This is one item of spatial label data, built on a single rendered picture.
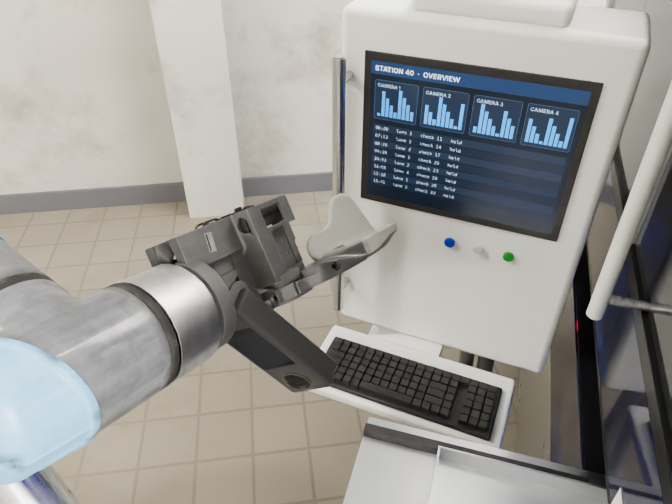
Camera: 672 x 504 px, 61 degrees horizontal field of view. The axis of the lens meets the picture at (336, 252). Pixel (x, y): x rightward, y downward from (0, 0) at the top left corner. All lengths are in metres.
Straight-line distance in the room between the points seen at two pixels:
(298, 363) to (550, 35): 0.71
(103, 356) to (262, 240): 0.16
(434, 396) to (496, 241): 0.36
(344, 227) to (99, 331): 0.23
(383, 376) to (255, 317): 0.88
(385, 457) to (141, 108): 2.52
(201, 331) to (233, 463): 1.80
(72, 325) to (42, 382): 0.04
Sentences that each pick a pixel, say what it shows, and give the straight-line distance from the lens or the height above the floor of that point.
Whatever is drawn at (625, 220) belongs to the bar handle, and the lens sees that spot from 0.88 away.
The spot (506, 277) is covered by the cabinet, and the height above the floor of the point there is 1.06.
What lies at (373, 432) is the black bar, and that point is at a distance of 1.12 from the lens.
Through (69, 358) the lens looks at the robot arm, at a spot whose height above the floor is 1.59.
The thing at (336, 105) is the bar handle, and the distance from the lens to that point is 1.07.
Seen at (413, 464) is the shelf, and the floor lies 0.88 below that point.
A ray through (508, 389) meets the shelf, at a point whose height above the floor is 0.80.
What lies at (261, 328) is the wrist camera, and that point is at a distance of 0.43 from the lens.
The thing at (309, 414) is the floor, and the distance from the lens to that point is 2.26.
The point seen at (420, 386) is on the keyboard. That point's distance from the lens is 1.28.
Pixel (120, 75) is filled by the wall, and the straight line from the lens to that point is 3.21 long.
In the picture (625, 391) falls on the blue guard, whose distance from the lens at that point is 1.01.
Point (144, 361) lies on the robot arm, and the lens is 0.35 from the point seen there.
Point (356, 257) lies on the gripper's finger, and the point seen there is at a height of 1.52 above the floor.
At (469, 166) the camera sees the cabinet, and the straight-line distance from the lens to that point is 1.10.
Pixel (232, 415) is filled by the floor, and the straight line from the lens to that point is 2.29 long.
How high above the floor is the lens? 1.82
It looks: 38 degrees down
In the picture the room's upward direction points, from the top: straight up
